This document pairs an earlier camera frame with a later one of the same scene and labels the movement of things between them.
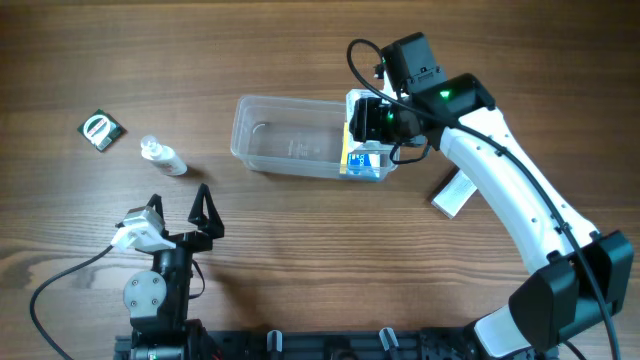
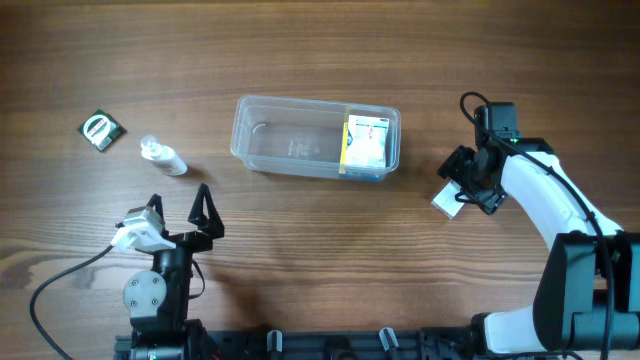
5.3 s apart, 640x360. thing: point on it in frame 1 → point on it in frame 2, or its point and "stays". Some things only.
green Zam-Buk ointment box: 101,130 stays
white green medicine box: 455,195 stays
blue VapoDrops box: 367,164 → 350,172
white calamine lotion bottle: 163,156 stays
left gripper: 212,225 stays
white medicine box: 352,145 → 366,141
